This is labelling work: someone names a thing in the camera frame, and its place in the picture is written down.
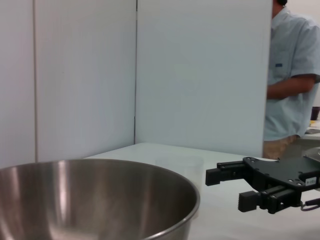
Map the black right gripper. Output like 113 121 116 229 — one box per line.
205 156 320 215

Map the transparent plastic measuring cup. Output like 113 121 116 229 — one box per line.
154 155 205 193

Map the stainless steel mixing bowl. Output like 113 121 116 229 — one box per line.
0 158 201 240

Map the bare person forearm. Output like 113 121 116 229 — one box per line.
266 73 317 101

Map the grey background table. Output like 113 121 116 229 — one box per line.
281 136 320 161

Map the flat white tray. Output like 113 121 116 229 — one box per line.
305 126 320 137

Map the white partition panel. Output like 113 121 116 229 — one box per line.
0 0 36 170
133 0 274 159
33 0 138 163

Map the person in light blue shirt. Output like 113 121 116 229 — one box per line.
262 0 320 161

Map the dark thin cable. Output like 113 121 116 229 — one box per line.
299 198 320 213

